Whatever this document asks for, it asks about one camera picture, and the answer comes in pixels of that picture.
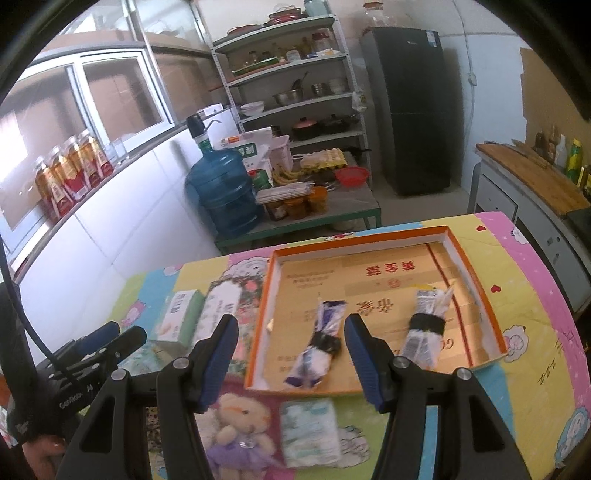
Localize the bananas bunch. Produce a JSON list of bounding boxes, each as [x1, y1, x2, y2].
[[271, 166, 300, 186]]

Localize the blue water jug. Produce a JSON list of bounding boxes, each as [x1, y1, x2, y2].
[[185, 114, 263, 241]]

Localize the floral tissue pack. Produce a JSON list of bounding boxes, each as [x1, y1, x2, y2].
[[191, 279, 270, 375]]

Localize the orange shallow cardboard box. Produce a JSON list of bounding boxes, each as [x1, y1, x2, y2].
[[245, 226, 507, 396]]

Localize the green yellow bottle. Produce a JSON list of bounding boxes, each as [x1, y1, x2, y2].
[[565, 138, 582, 184]]

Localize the purple dress teddy bear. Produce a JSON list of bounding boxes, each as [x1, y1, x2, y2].
[[205, 393, 281, 479]]

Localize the small green tissue packet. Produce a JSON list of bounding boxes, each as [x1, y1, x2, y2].
[[280, 398, 342, 469]]

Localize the green low table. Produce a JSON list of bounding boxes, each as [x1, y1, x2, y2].
[[214, 184, 383, 254]]

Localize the grey side cabinet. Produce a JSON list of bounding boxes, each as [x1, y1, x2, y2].
[[468, 143, 590, 316]]

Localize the egg carton tray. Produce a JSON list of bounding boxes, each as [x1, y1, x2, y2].
[[300, 148, 348, 172]]

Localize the green white tissue box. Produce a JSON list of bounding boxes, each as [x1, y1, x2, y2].
[[149, 290, 205, 348]]

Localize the colourful cartoon bed sheet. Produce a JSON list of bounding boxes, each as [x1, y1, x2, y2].
[[114, 212, 590, 479]]

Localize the red plastic basket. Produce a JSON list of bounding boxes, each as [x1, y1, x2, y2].
[[335, 166, 370, 188]]

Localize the black refrigerator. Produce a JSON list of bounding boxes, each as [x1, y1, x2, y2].
[[360, 27, 453, 196]]

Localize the person's left hand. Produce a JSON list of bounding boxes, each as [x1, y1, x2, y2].
[[21, 435, 67, 480]]

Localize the grey metal shelf rack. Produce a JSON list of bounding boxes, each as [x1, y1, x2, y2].
[[211, 14, 370, 167]]

